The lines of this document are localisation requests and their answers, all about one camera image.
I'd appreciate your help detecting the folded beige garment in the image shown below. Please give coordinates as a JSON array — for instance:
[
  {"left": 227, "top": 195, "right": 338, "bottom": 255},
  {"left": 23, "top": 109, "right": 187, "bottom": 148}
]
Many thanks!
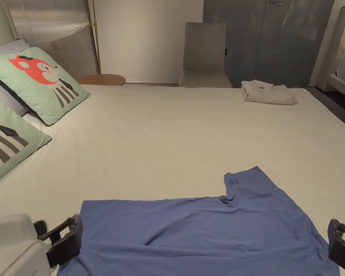
[{"left": 241, "top": 80, "right": 299, "bottom": 105}]

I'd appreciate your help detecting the beige upholstered chair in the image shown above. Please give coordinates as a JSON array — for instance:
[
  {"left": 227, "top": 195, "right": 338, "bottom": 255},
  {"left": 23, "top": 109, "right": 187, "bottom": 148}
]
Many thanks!
[{"left": 178, "top": 22, "right": 233, "bottom": 88}]

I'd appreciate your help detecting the grey wardrobe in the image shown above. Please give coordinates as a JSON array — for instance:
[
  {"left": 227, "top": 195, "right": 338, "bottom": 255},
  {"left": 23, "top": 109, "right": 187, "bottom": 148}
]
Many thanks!
[{"left": 202, "top": 0, "right": 336, "bottom": 88}]

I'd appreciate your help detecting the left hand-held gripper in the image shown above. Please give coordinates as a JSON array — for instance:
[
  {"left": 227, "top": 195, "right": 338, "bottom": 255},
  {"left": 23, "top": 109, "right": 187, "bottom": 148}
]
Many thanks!
[{"left": 0, "top": 213, "right": 84, "bottom": 276}]

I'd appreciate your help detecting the grey pillow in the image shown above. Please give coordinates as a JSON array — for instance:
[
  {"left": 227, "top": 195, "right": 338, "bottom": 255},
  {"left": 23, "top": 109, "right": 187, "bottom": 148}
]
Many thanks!
[{"left": 0, "top": 38, "right": 30, "bottom": 117}]

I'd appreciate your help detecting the blue shirt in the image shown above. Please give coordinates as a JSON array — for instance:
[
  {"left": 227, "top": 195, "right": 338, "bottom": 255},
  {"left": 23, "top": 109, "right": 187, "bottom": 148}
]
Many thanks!
[{"left": 57, "top": 165, "right": 341, "bottom": 276}]

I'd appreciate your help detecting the round wooden side table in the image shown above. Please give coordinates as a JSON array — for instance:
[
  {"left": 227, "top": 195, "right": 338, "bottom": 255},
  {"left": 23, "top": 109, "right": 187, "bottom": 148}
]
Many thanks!
[{"left": 75, "top": 74, "right": 127, "bottom": 87}]

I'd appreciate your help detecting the green fox print cushion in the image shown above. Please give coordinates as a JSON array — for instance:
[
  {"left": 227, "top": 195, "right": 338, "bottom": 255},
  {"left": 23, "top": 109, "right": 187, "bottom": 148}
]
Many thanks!
[
  {"left": 0, "top": 86, "right": 52, "bottom": 189},
  {"left": 0, "top": 47, "right": 91, "bottom": 127}
]

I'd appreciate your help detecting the gold floor lamp pole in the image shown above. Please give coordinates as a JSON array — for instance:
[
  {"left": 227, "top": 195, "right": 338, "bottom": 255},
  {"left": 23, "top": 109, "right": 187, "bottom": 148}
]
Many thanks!
[{"left": 91, "top": 0, "right": 102, "bottom": 77}]

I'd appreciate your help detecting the bed with beige sheet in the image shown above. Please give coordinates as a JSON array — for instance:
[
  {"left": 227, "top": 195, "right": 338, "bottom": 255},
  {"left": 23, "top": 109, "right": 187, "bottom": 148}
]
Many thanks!
[{"left": 0, "top": 83, "right": 345, "bottom": 276}]

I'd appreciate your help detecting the ribbed grey padded headboard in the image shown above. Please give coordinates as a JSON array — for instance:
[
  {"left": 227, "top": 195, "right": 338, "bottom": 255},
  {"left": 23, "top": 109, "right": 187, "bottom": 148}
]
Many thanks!
[{"left": 8, "top": 0, "right": 100, "bottom": 84}]

